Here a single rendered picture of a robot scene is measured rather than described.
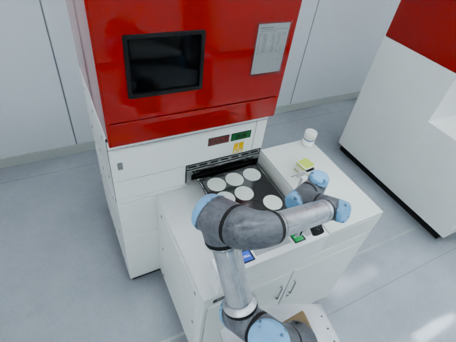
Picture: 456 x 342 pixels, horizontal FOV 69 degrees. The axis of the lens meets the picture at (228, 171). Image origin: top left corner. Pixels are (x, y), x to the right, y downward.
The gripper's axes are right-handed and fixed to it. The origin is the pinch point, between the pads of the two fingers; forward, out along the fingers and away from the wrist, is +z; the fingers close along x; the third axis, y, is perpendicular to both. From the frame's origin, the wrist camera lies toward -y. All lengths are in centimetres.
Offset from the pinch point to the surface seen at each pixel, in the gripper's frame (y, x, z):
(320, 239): -4.0, -10.3, 3.2
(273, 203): 25.6, -4.6, 7.7
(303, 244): -3.8, -0.4, 1.6
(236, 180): 46.3, 5.7, 7.7
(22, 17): 207, 90, -24
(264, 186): 37.5, -6.9, 7.7
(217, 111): 54, 18, -34
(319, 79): 207, -198, 59
